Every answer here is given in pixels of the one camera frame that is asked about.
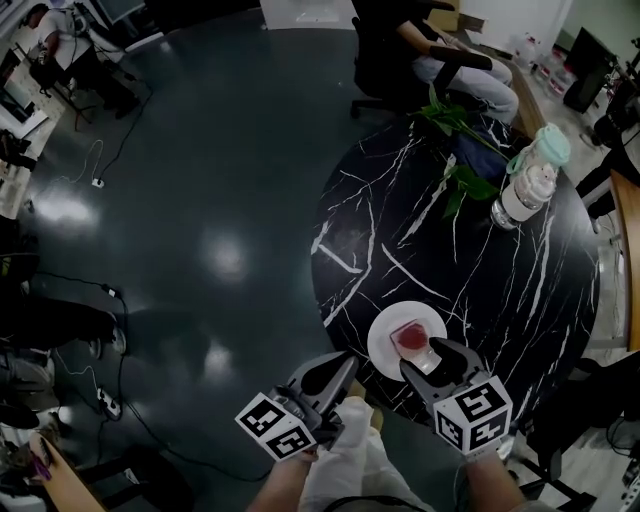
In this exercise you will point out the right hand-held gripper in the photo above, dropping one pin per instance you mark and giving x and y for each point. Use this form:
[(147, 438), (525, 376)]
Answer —
[(472, 415)]

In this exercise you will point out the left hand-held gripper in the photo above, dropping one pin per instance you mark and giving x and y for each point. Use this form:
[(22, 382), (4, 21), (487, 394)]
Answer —
[(275, 430)]

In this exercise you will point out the white round plate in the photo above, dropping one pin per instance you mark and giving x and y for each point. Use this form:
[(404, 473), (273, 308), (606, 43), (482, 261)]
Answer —
[(382, 345)]

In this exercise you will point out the person's left forearm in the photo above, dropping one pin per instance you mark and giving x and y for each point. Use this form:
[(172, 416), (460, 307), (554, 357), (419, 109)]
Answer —
[(285, 485)]

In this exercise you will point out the person's right forearm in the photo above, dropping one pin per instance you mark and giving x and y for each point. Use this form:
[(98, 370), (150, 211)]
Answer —
[(490, 487)]

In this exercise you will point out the person's shoe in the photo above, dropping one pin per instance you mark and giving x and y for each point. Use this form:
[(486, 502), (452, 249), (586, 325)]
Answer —
[(376, 421)]

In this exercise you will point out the person's light trousers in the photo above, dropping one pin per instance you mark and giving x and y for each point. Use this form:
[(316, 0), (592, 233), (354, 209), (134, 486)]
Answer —
[(355, 460)]

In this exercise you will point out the black marble round table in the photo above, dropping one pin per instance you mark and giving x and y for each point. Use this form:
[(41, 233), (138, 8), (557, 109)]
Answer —
[(500, 280)]

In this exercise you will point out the black mesh chair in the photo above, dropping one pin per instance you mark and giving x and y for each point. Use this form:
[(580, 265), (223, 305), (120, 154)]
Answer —
[(555, 460)]

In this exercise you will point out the green leafy plant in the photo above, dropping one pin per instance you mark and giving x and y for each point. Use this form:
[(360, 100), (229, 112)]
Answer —
[(472, 187)]

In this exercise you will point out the clear bottle with white label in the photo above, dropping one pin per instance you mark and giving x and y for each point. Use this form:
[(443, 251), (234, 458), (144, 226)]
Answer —
[(525, 200)]

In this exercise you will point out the large white power strip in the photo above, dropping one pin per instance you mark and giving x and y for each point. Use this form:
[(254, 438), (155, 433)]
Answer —
[(109, 402)]

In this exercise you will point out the rectangular wooden desk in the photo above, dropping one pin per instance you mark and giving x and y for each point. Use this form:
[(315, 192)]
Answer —
[(627, 260)]

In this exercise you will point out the blue pouch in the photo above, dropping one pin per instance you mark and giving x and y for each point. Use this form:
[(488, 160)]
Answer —
[(480, 152)]

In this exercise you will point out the bottle with mint lid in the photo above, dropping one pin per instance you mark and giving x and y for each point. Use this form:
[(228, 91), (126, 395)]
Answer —
[(552, 145)]

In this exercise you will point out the round wooden table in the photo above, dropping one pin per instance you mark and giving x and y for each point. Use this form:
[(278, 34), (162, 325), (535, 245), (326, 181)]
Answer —
[(70, 485)]

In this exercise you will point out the wooden slat bench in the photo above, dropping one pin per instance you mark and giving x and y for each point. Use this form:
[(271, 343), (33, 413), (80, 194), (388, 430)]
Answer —
[(527, 100)]

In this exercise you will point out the black remote control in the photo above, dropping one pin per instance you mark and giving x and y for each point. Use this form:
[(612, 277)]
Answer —
[(44, 450)]

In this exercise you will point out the purple object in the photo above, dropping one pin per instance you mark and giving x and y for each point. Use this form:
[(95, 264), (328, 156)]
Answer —
[(41, 469)]

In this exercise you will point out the small white power strip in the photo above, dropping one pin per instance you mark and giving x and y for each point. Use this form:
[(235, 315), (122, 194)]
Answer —
[(98, 183)]

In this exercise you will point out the seated person in black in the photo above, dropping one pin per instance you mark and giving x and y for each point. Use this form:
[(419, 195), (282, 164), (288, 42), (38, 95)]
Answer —
[(370, 60)]

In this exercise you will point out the clear water jug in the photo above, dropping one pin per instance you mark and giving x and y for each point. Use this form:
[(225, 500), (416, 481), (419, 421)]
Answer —
[(527, 50), (552, 70)]

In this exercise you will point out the black computer tower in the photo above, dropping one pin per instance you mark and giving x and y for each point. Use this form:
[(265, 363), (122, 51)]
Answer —
[(587, 70)]

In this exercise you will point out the brown cardboard sheet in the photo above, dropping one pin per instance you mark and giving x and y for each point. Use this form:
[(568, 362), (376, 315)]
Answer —
[(470, 22)]

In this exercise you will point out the white sink box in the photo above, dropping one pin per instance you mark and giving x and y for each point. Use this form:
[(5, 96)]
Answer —
[(310, 12)]

